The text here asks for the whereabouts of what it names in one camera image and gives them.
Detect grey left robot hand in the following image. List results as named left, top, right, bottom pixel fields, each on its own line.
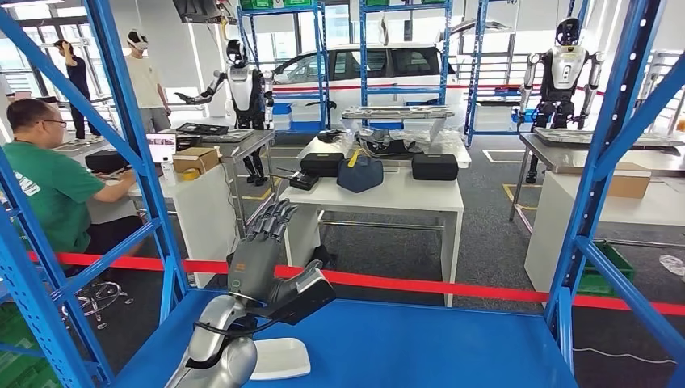
left=227, top=198, right=326, bottom=307

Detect white plastic car part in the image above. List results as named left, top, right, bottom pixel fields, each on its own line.
left=248, top=337, right=312, bottom=382

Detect black car part in plastic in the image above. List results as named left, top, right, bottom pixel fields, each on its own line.
left=355, top=128, right=424, bottom=158

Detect white desk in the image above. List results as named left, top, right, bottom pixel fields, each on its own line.
left=53, top=140, right=237, bottom=290
left=524, top=171, right=685, bottom=296
left=279, top=166, right=465, bottom=309

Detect small black bag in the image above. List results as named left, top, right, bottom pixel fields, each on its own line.
left=313, top=245, right=338, bottom=272

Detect black charger device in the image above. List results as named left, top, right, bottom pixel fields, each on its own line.
left=272, top=168, right=321, bottom=192

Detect black hard case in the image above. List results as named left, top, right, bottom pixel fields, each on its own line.
left=84, top=149, right=129, bottom=174
left=410, top=153, right=460, bottom=182
left=300, top=152, right=346, bottom=179

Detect cardboard box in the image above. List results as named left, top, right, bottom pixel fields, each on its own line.
left=607, top=162, right=653, bottom=200
left=172, top=146, right=221, bottom=175

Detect stainless steel table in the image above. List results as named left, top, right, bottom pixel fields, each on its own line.
left=508, top=133, right=685, bottom=223
left=160, top=128, right=276, bottom=239

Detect black flat tray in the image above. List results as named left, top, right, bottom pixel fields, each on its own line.
left=176, top=122, right=230, bottom=136

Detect black stool with chrome base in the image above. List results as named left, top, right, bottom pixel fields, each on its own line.
left=61, top=268, right=135, bottom=331

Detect white box with blue lid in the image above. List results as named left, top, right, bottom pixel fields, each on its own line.
left=271, top=103, right=293, bottom=131

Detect large blue metal shelving rack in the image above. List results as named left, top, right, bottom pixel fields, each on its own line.
left=0, top=0, right=685, bottom=388

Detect red barrier belt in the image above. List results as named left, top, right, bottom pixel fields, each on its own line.
left=272, top=82, right=606, bottom=98
left=29, top=251, right=685, bottom=317

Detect black and silver humanoid robot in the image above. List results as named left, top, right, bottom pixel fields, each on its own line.
left=174, top=39, right=276, bottom=188
left=516, top=17, right=607, bottom=185

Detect white car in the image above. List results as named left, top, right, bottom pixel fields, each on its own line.
left=270, top=21, right=506, bottom=129

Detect grey car panel on stand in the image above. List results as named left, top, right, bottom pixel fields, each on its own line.
left=341, top=105, right=456, bottom=141

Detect person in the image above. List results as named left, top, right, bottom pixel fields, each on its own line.
left=2, top=98, right=145, bottom=269
left=124, top=29, right=172, bottom=134
left=53, top=39, right=103, bottom=141

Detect white table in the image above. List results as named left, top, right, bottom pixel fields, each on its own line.
left=296, top=133, right=473, bottom=170

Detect green plastic crate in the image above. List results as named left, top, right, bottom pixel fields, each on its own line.
left=0, top=302, right=62, bottom=388
left=577, top=239, right=637, bottom=298

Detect clear plastic bag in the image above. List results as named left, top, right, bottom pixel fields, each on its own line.
left=659, top=254, right=685, bottom=276

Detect metal gate barriers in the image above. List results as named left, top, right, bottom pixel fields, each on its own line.
left=639, top=50, right=685, bottom=135

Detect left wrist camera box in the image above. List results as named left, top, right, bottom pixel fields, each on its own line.
left=243, top=269, right=337, bottom=327

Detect navy bag with yellow handle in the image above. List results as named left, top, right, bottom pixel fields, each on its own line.
left=336, top=149, right=385, bottom=194

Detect white cable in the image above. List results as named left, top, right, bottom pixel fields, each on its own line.
left=572, top=347, right=678, bottom=366

